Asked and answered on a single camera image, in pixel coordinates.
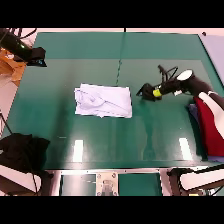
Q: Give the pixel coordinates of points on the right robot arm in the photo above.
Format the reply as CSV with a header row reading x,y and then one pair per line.
x,y
213,106

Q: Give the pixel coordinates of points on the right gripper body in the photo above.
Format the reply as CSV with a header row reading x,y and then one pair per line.
x,y
166,87

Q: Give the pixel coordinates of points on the red garment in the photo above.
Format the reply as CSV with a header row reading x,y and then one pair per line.
x,y
210,130

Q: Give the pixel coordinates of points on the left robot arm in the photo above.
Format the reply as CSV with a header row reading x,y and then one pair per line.
x,y
13,41

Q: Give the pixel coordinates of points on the black garment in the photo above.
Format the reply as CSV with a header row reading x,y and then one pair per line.
x,y
23,150

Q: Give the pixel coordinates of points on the light blue shirt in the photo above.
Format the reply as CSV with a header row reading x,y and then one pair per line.
x,y
103,100

